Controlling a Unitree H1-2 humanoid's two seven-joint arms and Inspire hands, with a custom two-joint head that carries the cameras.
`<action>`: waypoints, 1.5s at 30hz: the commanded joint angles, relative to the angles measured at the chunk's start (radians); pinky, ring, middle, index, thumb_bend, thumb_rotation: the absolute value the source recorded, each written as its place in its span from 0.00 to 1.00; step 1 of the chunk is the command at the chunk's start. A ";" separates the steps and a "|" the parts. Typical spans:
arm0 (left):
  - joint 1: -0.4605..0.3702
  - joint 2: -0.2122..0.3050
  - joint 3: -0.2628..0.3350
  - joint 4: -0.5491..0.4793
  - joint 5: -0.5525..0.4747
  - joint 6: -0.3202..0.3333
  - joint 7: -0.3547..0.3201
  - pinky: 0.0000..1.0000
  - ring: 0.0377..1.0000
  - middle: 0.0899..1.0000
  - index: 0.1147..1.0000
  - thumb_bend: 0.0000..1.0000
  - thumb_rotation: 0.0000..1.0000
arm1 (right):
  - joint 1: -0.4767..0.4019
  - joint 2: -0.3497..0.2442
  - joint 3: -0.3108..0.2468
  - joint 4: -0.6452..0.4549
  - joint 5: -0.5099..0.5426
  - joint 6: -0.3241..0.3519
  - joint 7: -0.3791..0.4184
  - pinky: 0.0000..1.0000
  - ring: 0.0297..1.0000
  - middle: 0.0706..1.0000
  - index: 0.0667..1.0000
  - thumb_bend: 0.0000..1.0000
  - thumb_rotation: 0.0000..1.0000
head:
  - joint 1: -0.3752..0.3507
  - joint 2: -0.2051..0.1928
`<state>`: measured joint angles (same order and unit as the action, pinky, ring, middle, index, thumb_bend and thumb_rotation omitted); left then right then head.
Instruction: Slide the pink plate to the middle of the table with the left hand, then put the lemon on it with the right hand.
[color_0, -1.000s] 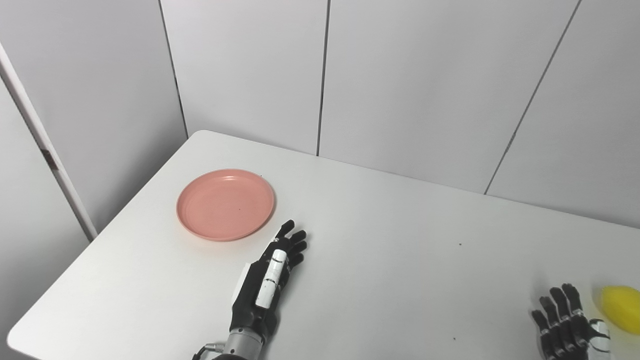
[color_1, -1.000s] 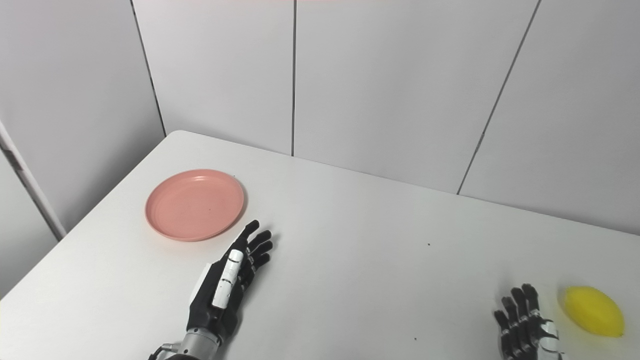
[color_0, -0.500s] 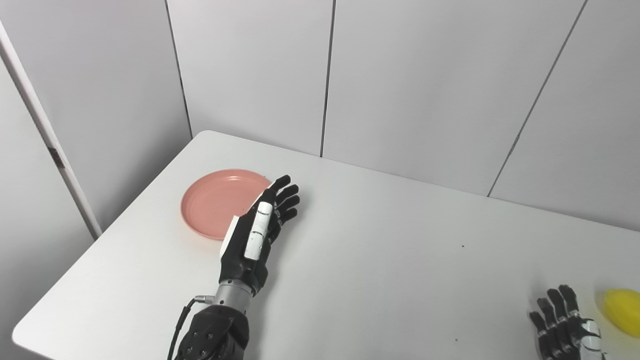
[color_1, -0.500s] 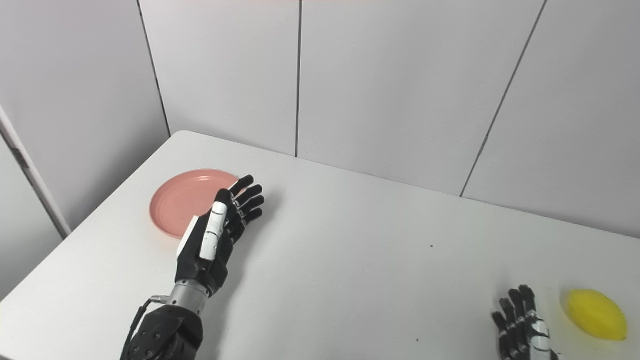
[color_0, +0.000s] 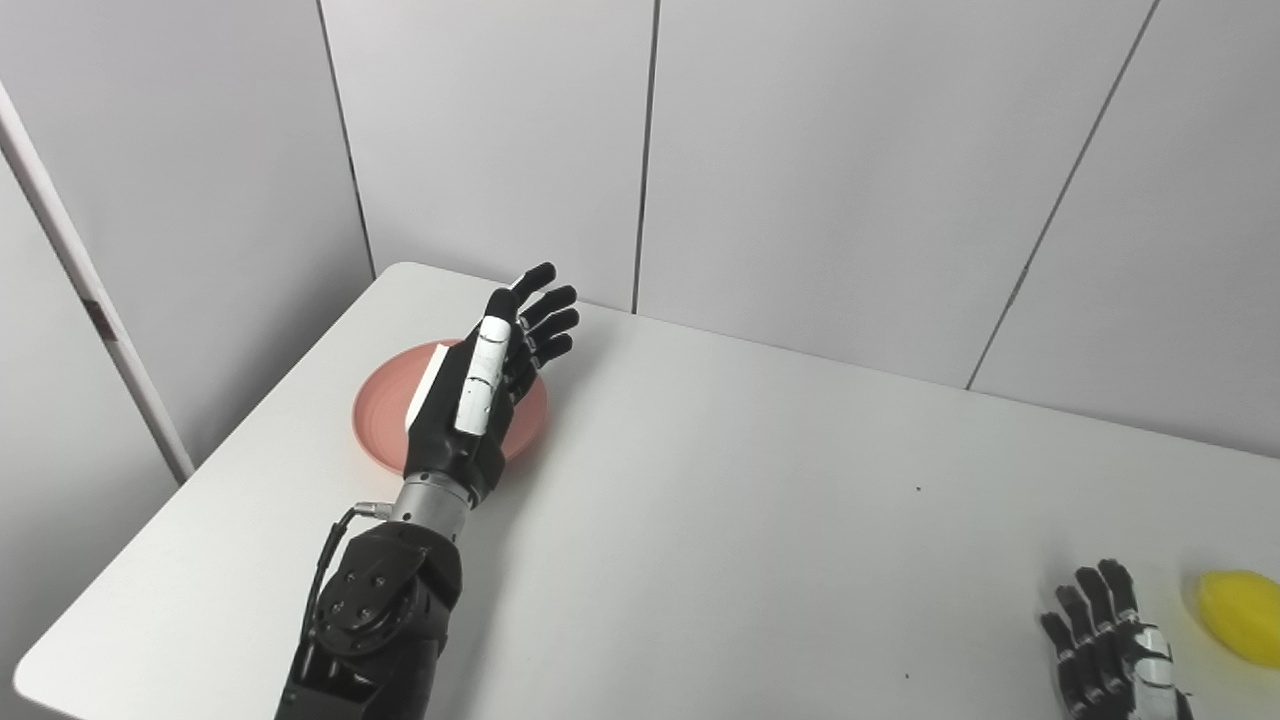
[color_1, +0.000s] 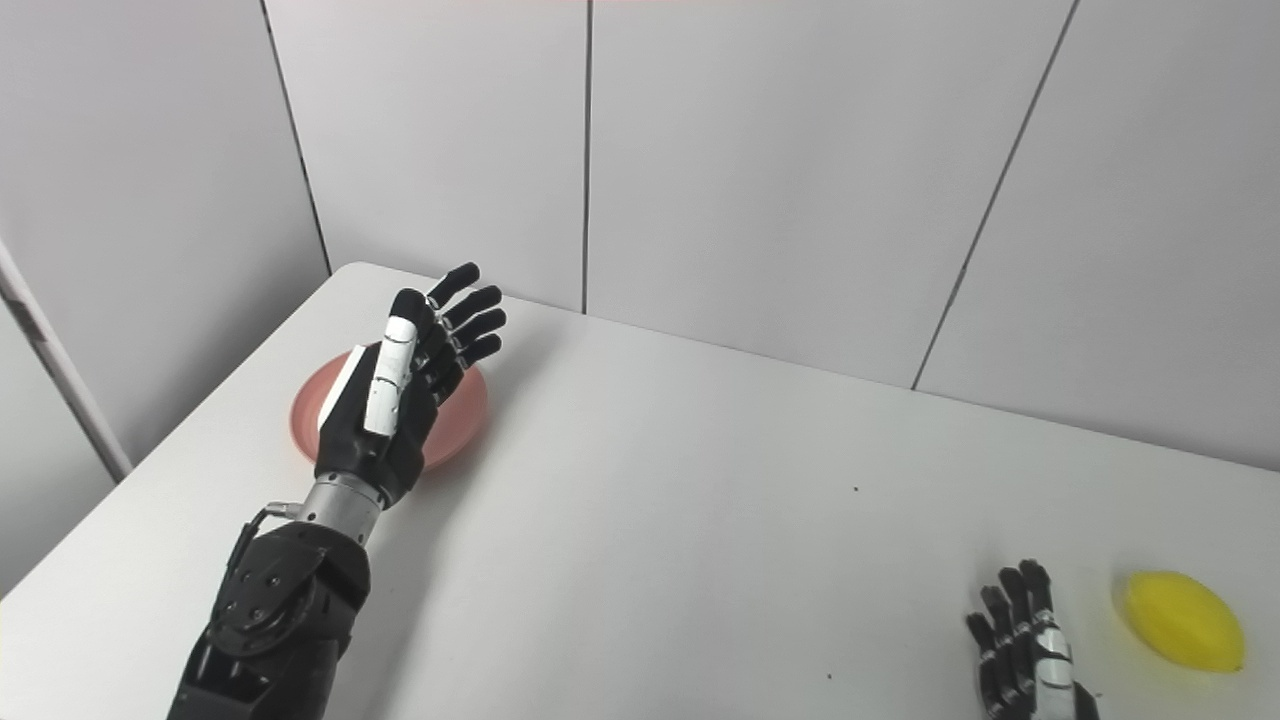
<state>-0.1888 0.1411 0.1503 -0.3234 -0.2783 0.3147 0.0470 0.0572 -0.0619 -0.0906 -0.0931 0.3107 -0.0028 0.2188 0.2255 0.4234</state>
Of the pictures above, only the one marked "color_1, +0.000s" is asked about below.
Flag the pink round plate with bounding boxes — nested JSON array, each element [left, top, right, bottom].
[[290, 345, 490, 473]]

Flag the yellow lemon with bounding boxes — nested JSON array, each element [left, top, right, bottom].
[[1125, 570, 1247, 673]]

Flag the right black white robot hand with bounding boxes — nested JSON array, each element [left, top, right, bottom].
[[965, 559, 1101, 720]]

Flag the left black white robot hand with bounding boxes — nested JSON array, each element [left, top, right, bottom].
[[315, 262, 507, 511]]

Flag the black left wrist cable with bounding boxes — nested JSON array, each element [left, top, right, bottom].
[[225, 502, 303, 601]]

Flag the white metal post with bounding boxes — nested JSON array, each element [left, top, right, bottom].
[[0, 240, 134, 483]]

